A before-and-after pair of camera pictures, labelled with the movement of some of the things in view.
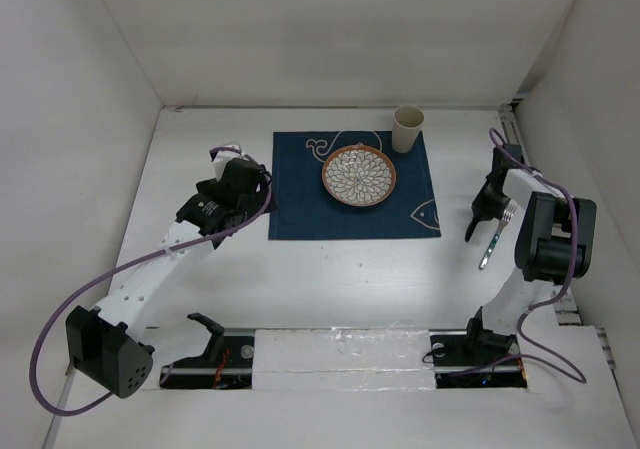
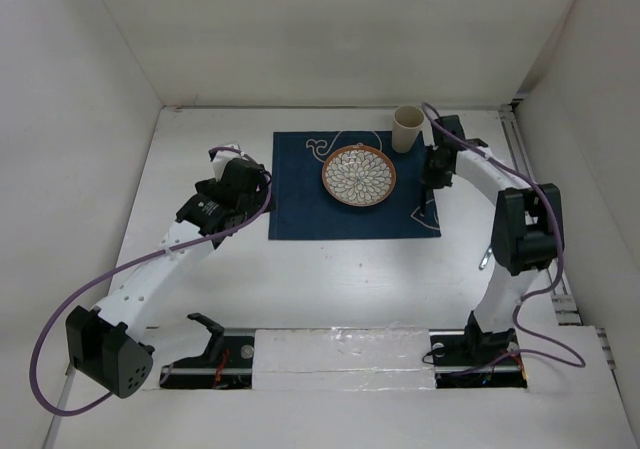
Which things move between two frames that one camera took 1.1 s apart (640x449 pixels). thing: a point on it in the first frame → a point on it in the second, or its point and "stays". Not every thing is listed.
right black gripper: x=483 y=210 → x=433 y=181
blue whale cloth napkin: x=304 y=209 stays
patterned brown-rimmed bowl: x=359 y=175 stays
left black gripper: x=260 y=197 stays
